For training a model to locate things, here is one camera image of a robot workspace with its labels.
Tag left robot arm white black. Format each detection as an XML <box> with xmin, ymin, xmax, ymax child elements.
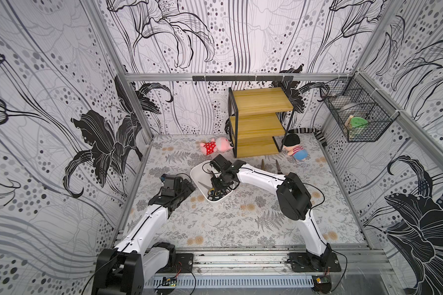
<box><xmin>91</xmin><ymin>173</ymin><xmax>195</xmax><ymax>295</ymax></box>

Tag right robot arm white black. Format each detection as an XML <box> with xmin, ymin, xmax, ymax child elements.
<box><xmin>203</xmin><ymin>155</ymin><xmax>332</xmax><ymax>261</ymax></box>

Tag white slotted cable duct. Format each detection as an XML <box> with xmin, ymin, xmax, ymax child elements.
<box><xmin>145</xmin><ymin>275</ymin><xmax>314</xmax><ymax>289</ymax></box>

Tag pink plush doll red dress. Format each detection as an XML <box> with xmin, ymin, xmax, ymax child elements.
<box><xmin>199</xmin><ymin>137</ymin><xmax>234</xmax><ymax>156</ymax></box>

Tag plush doll blue shorts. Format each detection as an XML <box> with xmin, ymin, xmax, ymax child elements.
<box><xmin>283</xmin><ymin>133</ymin><xmax>308</xmax><ymax>161</ymax></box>

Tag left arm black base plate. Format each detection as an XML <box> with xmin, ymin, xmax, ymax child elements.
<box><xmin>158</xmin><ymin>253</ymin><xmax>194</xmax><ymax>274</ymax></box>

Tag green lid in basket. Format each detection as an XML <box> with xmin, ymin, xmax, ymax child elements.
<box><xmin>349</xmin><ymin>117</ymin><xmax>369</xmax><ymax>136</ymax></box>

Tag yellow handled scissors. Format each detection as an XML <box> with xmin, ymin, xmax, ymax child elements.
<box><xmin>197</xmin><ymin>181</ymin><xmax>225</xmax><ymax>201</ymax></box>

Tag black hook rail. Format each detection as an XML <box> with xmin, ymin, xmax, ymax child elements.
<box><xmin>192</xmin><ymin>75</ymin><xmax>294</xmax><ymax>82</ymax></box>

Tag wooden shelf black frame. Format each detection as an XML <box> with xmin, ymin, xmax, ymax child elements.
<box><xmin>228</xmin><ymin>87</ymin><xmax>294</xmax><ymax>158</ymax></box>

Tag striped black white plush tail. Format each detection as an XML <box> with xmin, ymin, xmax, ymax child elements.
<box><xmin>288</xmin><ymin>128</ymin><xmax>327</xmax><ymax>147</ymax></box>

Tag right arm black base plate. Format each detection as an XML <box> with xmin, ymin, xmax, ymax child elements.
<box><xmin>286</xmin><ymin>251</ymin><xmax>342</xmax><ymax>273</ymax></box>

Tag small blue handled scissors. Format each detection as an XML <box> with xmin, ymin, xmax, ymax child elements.
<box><xmin>207</xmin><ymin>189</ymin><xmax>225</xmax><ymax>202</ymax></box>

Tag black handled steel scissors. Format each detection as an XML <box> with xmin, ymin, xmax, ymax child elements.
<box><xmin>276</xmin><ymin>160</ymin><xmax>283</xmax><ymax>175</ymax></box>

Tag white plastic storage box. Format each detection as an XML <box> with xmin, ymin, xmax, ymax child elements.
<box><xmin>190</xmin><ymin>161</ymin><xmax>233</xmax><ymax>203</ymax></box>

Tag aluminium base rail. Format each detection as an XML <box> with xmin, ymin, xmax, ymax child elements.
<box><xmin>176</xmin><ymin>244</ymin><xmax>394</xmax><ymax>275</ymax></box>

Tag black wire basket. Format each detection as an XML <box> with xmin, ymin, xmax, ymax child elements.
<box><xmin>321</xmin><ymin>77</ymin><xmax>399</xmax><ymax>143</ymax></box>

